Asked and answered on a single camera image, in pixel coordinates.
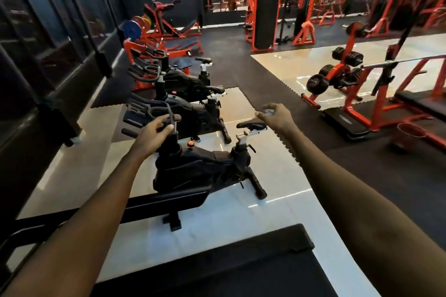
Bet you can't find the person's right hand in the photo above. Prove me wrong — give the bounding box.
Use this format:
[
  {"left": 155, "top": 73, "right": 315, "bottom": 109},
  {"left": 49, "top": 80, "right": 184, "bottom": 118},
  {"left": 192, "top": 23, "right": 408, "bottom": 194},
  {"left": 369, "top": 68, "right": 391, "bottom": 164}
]
[{"left": 255, "top": 103, "right": 299, "bottom": 137}]

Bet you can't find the person's left hand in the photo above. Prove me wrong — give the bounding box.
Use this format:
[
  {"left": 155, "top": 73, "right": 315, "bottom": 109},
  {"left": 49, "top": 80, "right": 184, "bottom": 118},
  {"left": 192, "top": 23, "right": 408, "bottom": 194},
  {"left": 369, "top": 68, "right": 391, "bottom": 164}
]
[{"left": 127, "top": 114, "right": 177, "bottom": 163}]

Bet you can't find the black treadmill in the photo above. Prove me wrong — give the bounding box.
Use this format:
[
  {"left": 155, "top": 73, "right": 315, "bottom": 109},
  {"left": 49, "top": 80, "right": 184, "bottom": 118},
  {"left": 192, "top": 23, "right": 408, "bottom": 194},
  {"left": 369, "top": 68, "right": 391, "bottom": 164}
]
[{"left": 0, "top": 182, "right": 339, "bottom": 297}]

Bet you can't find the person's left forearm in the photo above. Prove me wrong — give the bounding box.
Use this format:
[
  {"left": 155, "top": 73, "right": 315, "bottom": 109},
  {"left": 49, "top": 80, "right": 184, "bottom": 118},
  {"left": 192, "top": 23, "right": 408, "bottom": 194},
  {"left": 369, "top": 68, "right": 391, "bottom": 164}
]
[{"left": 3, "top": 150, "right": 147, "bottom": 297}]

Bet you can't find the person's right forearm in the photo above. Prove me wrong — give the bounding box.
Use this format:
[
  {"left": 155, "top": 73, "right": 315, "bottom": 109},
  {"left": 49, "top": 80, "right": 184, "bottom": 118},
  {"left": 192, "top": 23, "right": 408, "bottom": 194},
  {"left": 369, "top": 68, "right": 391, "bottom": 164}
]
[{"left": 282, "top": 125, "right": 446, "bottom": 297}]

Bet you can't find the red upright gym machine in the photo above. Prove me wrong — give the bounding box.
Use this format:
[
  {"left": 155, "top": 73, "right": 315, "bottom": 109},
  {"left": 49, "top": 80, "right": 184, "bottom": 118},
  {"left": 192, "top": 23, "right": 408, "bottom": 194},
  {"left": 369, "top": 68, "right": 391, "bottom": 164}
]
[{"left": 291, "top": 0, "right": 337, "bottom": 48}]

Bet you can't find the black interlocking foam mat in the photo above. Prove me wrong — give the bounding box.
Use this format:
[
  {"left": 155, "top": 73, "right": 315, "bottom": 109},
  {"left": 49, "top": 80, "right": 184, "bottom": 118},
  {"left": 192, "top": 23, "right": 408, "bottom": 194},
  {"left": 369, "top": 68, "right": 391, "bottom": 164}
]
[{"left": 91, "top": 15, "right": 446, "bottom": 252}]

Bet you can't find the red plate-loaded weight machine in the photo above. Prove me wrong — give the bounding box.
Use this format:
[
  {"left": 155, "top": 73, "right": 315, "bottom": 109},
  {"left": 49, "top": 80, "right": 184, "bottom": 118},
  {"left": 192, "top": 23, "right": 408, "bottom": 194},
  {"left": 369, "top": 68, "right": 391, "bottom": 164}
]
[{"left": 300, "top": 20, "right": 446, "bottom": 142}]

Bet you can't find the red machine with black pad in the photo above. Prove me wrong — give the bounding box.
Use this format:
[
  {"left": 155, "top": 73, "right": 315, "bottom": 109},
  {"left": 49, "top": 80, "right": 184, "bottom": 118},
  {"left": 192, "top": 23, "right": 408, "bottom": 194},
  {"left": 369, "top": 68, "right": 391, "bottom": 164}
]
[{"left": 243, "top": 0, "right": 284, "bottom": 54}]

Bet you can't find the blue weight plate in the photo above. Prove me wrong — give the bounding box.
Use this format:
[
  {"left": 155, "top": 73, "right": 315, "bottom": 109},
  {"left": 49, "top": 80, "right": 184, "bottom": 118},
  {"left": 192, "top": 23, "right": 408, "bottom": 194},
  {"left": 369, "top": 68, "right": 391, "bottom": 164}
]
[{"left": 122, "top": 19, "right": 142, "bottom": 41}]

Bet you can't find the brown waste bin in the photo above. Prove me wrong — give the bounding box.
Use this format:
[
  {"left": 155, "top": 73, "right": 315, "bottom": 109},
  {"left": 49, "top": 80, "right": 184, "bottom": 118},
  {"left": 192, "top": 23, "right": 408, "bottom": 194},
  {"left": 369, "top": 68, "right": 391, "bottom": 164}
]
[{"left": 392, "top": 121, "right": 429, "bottom": 154}]

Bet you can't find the red frame workout bench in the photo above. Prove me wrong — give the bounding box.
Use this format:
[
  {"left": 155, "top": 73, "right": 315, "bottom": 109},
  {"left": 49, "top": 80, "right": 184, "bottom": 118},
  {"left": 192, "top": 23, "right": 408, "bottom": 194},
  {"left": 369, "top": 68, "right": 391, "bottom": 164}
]
[{"left": 394, "top": 55, "right": 446, "bottom": 154}]

